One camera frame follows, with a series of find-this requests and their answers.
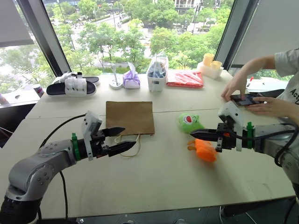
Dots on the brown paper bag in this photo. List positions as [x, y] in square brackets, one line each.
[129, 116]

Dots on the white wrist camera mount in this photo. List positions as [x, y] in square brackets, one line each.
[231, 112]
[92, 123]

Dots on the white hook stand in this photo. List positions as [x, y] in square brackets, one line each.
[115, 85]

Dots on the black smartphone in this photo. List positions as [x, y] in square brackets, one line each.
[243, 100]

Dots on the short yellow plastic cup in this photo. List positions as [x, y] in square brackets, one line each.
[216, 65]

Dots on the person's left hand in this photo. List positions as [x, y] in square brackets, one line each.
[271, 106]

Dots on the purple cloth tissue pouch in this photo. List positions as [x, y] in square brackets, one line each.
[131, 80]

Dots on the person's right forearm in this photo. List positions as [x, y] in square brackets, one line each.
[259, 65]

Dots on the white paper sheets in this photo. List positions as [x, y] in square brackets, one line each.
[264, 85]

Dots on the tall yellow plastic cup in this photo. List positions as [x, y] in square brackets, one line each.
[208, 59]

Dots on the person in white shirt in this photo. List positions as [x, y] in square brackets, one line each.
[292, 79]

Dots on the white roller blind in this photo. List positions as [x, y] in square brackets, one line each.
[12, 21]
[268, 30]

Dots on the black and white slipper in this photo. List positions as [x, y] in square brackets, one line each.
[74, 87]
[92, 80]

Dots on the white plastic container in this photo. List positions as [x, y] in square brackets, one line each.
[210, 72]

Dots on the pink labelled can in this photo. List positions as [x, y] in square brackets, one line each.
[39, 90]

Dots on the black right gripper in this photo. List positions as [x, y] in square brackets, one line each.
[227, 141]

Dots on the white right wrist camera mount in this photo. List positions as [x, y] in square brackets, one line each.
[231, 112]

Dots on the red pen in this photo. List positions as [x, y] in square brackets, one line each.
[251, 79]

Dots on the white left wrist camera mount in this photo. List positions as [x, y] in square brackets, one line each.
[92, 123]

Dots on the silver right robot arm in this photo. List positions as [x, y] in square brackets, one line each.
[271, 135]

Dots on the green plush toy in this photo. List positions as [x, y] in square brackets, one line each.
[188, 123]

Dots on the orange plush toy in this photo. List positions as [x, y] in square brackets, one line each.
[205, 151]

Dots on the black flat case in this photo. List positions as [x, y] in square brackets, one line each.
[275, 93]

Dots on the clear bag of blue items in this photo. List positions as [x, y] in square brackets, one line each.
[158, 66]

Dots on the person's right hand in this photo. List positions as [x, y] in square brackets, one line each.
[236, 87]

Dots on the dark window frame post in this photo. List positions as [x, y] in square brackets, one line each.
[44, 35]
[236, 28]

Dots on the red plastic package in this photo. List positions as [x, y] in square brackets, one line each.
[184, 79]

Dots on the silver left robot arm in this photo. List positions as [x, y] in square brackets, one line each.
[35, 168]

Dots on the person's left forearm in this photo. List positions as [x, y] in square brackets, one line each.
[293, 114]

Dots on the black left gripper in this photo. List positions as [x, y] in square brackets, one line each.
[99, 144]

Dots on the white plastic basket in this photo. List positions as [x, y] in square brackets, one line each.
[157, 82]

